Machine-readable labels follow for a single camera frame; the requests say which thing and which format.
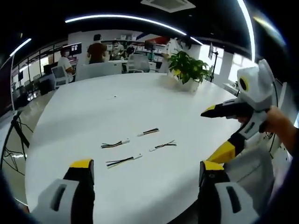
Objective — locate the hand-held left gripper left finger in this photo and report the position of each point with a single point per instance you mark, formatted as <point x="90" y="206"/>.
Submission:
<point x="70" y="186"/>

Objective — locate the white plant pot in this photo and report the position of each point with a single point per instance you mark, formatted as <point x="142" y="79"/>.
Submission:
<point x="187" y="86"/>

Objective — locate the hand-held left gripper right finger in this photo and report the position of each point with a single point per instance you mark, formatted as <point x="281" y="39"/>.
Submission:
<point x="222" y="191"/>

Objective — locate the person's right hand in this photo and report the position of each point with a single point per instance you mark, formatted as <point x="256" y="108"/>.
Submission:
<point x="280" y="126"/>

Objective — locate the green potted plant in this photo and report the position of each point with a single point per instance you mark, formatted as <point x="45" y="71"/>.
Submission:
<point x="189" y="64"/>

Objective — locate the ceiling air vent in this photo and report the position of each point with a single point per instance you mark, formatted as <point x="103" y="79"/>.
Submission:
<point x="168" y="4"/>

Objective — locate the black tripod stand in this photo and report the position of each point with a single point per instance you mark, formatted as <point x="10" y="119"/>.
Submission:
<point x="215" y="60"/>

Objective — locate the white office chair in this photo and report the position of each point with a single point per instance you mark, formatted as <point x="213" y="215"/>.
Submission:
<point x="139" y="63"/>
<point x="60" y="75"/>

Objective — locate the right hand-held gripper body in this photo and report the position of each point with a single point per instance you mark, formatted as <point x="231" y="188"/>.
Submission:
<point x="257" y="91"/>

